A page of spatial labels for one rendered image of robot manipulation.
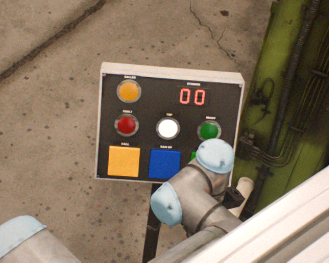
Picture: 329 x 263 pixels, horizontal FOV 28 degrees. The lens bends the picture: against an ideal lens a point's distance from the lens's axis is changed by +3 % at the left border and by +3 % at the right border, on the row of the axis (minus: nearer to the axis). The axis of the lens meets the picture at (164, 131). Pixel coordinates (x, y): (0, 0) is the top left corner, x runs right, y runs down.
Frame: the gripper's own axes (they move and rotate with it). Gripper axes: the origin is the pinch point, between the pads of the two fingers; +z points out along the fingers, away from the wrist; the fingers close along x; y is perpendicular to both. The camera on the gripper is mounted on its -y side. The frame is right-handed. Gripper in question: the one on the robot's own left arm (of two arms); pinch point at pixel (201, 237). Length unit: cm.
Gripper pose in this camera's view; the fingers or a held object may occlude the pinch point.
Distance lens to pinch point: 159.8
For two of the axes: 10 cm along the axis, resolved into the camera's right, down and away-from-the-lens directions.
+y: -7.8, 4.4, -4.5
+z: -0.9, 6.3, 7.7
